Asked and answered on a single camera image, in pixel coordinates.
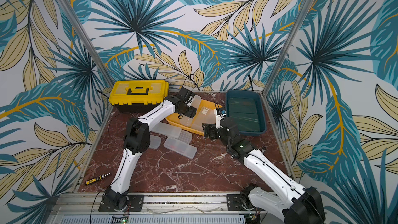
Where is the yellow plastic tray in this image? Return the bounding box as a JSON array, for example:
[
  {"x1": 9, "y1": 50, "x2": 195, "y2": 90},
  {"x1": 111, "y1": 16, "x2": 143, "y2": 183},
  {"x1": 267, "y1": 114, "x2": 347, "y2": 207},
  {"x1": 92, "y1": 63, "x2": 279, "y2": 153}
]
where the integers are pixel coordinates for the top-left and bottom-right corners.
[{"x1": 166, "y1": 100, "x2": 223, "y2": 136}]

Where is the clear pencil case labelled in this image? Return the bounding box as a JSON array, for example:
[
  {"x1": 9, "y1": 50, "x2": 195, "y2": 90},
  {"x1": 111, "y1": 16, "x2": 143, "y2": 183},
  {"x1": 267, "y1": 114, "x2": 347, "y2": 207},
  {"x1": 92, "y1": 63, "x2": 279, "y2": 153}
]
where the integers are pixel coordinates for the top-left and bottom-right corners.
[{"x1": 191, "y1": 106, "x2": 207, "y2": 135}]

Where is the clear pencil case top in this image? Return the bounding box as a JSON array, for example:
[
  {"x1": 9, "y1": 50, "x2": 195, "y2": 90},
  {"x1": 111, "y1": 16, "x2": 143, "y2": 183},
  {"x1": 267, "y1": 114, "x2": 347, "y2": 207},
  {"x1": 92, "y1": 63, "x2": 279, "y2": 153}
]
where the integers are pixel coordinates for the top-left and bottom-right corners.
[{"x1": 151, "y1": 122, "x2": 182, "y2": 139}]

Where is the teal plastic tray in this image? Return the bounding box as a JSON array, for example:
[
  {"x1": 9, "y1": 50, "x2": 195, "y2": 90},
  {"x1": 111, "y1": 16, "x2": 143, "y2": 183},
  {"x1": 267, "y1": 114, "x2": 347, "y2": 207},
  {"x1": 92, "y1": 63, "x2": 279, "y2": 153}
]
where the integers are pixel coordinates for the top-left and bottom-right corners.
[{"x1": 226, "y1": 90, "x2": 266, "y2": 136}]

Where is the yellow black toolbox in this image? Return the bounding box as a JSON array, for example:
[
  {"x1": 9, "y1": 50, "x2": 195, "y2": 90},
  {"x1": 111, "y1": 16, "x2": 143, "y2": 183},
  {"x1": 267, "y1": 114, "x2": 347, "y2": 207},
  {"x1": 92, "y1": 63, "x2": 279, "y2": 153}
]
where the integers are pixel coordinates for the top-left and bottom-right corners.
[{"x1": 109, "y1": 80, "x2": 170, "y2": 113}]

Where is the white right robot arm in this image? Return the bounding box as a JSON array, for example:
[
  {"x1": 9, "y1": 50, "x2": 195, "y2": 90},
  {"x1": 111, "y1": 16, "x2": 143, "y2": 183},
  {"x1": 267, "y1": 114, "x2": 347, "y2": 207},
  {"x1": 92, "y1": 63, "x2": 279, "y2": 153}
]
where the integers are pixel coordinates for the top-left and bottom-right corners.
[{"x1": 202, "y1": 117, "x2": 326, "y2": 224}]

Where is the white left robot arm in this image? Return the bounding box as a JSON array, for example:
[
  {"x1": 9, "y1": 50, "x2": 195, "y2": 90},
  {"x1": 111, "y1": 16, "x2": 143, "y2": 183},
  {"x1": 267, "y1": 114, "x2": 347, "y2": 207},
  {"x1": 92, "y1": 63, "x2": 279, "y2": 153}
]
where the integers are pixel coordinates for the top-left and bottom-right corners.
[{"x1": 102, "y1": 87, "x2": 197, "y2": 212}]

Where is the clear ribbed pencil case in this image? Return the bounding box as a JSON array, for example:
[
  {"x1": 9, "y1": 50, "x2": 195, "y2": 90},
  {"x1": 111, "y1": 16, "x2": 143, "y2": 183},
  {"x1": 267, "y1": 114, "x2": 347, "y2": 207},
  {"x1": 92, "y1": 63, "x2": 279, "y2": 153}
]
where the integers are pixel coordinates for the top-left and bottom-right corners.
[{"x1": 178, "y1": 130, "x2": 193, "y2": 144}]

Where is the clear pencil case pink inside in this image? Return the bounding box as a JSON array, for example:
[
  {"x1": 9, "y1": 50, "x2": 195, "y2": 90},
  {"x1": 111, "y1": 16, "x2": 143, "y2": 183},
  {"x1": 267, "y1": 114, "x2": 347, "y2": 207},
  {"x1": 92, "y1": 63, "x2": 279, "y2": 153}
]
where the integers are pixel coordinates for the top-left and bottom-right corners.
[{"x1": 163, "y1": 137, "x2": 197, "y2": 159}]

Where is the black yellow screwdriver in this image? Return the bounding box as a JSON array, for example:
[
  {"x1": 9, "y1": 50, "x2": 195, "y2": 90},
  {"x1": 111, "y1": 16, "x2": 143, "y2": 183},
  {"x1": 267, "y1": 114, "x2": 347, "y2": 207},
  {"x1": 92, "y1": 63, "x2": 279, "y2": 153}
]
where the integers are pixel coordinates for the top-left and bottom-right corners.
[{"x1": 85, "y1": 173, "x2": 111, "y2": 186}]

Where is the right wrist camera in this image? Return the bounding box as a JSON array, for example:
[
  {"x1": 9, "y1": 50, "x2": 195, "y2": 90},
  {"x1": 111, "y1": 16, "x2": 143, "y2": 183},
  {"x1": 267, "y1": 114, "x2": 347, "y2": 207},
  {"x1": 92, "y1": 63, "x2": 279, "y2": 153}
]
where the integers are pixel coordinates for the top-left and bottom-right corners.
[{"x1": 214, "y1": 107, "x2": 227, "y2": 129}]

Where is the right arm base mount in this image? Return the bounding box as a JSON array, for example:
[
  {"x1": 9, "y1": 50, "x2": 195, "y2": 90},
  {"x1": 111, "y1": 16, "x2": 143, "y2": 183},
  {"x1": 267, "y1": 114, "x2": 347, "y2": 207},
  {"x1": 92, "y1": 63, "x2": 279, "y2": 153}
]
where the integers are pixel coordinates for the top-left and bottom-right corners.
[{"x1": 226, "y1": 194, "x2": 263, "y2": 211}]

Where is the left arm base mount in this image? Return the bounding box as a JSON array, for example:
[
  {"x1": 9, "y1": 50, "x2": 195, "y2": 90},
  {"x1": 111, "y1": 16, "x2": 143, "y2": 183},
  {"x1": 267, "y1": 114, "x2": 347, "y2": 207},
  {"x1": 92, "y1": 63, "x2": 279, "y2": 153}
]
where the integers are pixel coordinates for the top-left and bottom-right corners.
[{"x1": 98, "y1": 194, "x2": 145, "y2": 213}]

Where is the left aluminium frame post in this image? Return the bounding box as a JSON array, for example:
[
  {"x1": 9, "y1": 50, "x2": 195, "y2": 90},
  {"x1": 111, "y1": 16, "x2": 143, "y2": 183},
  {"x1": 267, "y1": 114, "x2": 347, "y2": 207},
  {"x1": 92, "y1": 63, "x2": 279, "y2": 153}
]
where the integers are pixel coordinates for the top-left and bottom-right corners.
[{"x1": 56, "y1": 0, "x2": 115, "y2": 87}]

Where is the aluminium frame post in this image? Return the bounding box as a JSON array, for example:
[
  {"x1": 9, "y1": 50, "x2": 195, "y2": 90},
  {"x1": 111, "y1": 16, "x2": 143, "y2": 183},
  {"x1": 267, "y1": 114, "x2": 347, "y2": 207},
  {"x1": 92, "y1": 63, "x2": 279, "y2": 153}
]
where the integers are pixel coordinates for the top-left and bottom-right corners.
[
  {"x1": 262, "y1": 0, "x2": 314, "y2": 97},
  {"x1": 56, "y1": 0, "x2": 115, "y2": 87}
]

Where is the aluminium front rail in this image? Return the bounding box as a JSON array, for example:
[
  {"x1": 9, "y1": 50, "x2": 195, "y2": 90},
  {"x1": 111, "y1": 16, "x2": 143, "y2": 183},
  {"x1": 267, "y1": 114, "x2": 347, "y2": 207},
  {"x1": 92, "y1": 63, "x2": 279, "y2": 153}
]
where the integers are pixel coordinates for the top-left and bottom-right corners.
[{"x1": 47, "y1": 192, "x2": 282, "y2": 224}]

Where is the right aluminium frame post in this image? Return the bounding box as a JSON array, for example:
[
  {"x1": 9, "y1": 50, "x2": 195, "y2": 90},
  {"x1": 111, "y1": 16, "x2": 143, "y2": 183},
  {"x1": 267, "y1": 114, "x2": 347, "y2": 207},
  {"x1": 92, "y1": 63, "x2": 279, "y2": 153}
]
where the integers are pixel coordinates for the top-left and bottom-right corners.
[{"x1": 262, "y1": 0, "x2": 314, "y2": 97}]

